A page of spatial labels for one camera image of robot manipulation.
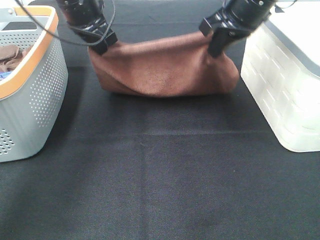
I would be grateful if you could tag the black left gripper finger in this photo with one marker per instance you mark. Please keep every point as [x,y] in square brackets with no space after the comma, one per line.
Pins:
[102,47]

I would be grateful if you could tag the white lidded storage box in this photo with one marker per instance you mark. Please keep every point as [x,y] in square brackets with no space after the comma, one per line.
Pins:
[281,69]

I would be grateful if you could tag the black table cloth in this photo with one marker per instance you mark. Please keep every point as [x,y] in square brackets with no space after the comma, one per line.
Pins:
[119,167]

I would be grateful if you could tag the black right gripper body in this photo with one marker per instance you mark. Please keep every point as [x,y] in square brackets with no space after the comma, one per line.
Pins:
[245,15]

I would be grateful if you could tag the brown microfibre towel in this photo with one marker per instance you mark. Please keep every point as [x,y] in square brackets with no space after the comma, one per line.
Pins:
[175,66]

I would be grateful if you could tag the brown towel in basket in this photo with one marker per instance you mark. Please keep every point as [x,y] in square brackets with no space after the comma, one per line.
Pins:
[11,56]

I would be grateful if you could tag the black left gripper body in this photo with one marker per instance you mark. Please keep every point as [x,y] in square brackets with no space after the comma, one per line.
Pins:
[87,20]

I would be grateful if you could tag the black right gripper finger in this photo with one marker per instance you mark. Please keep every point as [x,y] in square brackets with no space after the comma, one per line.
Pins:
[222,38]

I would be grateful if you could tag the blue cloth in basket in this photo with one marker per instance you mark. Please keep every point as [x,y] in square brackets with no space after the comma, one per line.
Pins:
[4,75]

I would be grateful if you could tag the grey perforated laundry basket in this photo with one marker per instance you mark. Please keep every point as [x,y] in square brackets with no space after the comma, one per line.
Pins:
[32,95]

